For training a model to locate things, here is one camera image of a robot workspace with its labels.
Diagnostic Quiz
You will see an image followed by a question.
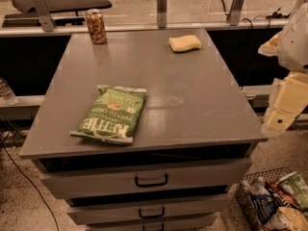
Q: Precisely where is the yellow sponge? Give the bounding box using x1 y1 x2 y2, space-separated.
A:
168 35 202 53

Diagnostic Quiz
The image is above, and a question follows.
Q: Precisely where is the black floor cable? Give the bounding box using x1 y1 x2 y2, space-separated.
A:
0 135 61 231

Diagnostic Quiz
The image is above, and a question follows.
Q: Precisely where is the clear plastic water bottle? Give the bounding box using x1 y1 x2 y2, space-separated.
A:
0 77 17 106

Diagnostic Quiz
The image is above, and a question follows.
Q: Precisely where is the metal bracket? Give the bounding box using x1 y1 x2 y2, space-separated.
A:
157 0 167 28
227 0 244 26
32 0 55 32

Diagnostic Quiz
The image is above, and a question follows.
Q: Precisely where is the patterned drink can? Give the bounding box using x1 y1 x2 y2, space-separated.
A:
86 9 107 44

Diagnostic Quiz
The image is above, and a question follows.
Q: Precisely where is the black cable at back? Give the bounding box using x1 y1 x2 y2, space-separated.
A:
217 0 292 27

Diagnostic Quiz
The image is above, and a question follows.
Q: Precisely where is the right metal bracket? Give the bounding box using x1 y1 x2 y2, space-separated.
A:
227 0 244 26

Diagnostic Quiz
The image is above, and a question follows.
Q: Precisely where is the yellow snack bag in basket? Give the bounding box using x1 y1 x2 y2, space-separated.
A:
264 207 308 231

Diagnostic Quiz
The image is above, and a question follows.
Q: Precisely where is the middle drawer with black handle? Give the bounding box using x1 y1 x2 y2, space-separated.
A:
68 193 232 226

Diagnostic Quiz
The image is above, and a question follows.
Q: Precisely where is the middle metal bracket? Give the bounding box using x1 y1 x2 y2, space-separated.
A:
157 0 167 28

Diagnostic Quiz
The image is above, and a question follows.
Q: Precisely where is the bottom drawer with black handle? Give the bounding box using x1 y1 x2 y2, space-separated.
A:
86 213 217 231

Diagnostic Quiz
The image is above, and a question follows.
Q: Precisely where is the black bench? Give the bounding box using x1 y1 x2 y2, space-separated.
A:
3 0 112 27

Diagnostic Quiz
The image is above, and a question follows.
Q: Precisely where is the left metal bracket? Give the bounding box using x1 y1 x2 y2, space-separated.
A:
32 0 55 32

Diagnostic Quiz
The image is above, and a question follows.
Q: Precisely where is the green jalapeno chip bag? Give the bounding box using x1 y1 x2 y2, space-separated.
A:
69 85 146 144

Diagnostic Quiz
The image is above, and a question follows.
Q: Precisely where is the top drawer with black handle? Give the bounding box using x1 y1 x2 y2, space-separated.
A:
41 158 252 199

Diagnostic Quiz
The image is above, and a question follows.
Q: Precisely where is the plastic bottle in basket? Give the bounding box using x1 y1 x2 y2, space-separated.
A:
250 176 270 195

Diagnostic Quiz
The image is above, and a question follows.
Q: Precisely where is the drawer with black handle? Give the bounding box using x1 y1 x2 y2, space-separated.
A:
41 158 252 199
68 193 232 226
86 213 217 231

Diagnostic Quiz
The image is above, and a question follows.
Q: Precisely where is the wire basket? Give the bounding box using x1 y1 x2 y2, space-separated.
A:
236 167 294 231

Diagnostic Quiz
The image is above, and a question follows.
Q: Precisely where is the blue snack bag in basket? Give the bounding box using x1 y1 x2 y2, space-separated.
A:
250 194 278 224

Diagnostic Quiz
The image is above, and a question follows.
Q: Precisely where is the green snack bag in basket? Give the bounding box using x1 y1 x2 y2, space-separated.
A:
278 171 308 212

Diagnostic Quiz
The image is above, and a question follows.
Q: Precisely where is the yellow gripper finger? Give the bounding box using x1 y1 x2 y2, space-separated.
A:
261 72 308 138
258 32 281 57

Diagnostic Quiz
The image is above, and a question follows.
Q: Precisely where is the red snack bag in basket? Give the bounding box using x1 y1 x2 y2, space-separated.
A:
265 181 296 207

